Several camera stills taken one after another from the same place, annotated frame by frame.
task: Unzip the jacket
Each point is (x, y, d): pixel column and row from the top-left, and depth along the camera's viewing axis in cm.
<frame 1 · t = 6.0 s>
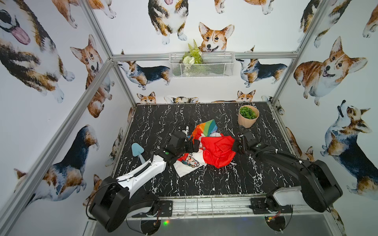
left hand: (195, 139, 84), fingers open
right hand: (231, 144, 89), fingers closed
rainbow hooded kids jacket: (215, 149, 93), point 4 cm above the table
beige pot with green plant: (247, 115, 100), point 13 cm above the table

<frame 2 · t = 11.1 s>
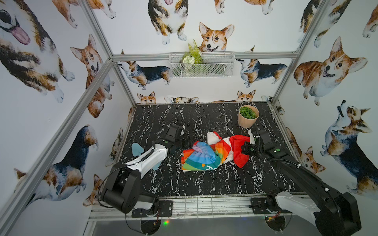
left hand: (192, 139, 88), fingers open
right hand: (240, 145, 83), fingers closed
rainbow hooded kids jacket: (205, 157, 85), point 8 cm above the table
the other named things where they were.

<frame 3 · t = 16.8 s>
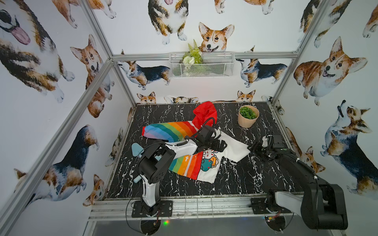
left hand: (223, 141, 90), fingers open
right hand: (250, 148, 88), fingers open
rainbow hooded kids jacket: (203, 166, 88), on the table
the other named things where they were.

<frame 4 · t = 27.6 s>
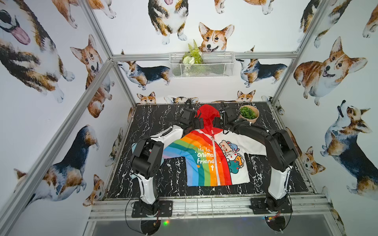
left hand: (200, 119, 96), fingers open
right hand: (214, 120, 97), fingers open
rainbow hooded kids jacket: (214, 156, 94), on the table
the other named things where they were.

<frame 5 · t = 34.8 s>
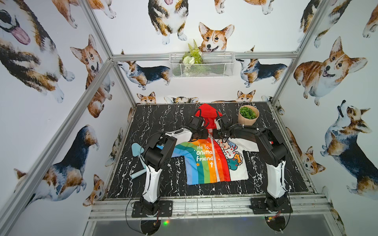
left hand: (209, 131, 100), fingers open
right hand: (212, 134, 101), fingers closed
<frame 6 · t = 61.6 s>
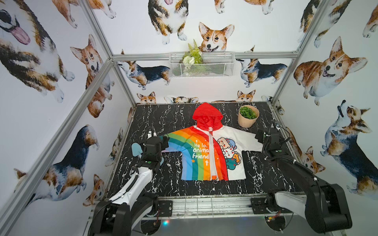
left hand: (156, 134, 85), fingers open
right hand: (268, 130, 86), fingers open
